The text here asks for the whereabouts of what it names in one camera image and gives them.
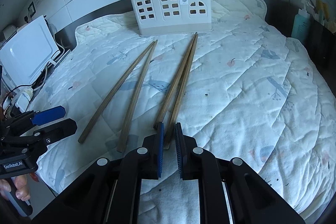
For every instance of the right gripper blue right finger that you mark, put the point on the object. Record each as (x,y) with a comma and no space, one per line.
(179,143)

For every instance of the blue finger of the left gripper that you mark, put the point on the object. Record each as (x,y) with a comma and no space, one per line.
(47,116)
(55,132)

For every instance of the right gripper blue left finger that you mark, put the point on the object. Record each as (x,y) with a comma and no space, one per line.
(160,133)

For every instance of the white plastic utensil caddy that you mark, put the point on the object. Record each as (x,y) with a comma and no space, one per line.
(160,17)

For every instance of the person left hand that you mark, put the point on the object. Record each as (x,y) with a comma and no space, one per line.
(22,191)

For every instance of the white appliance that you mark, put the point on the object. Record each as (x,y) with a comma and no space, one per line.
(25,55)

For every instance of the white quilted mat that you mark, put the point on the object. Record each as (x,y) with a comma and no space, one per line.
(241,89)

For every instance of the teal soap dispenser bottle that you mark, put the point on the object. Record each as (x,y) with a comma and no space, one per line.
(301,23)

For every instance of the black utensil holder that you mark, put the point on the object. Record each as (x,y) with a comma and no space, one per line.
(319,41)

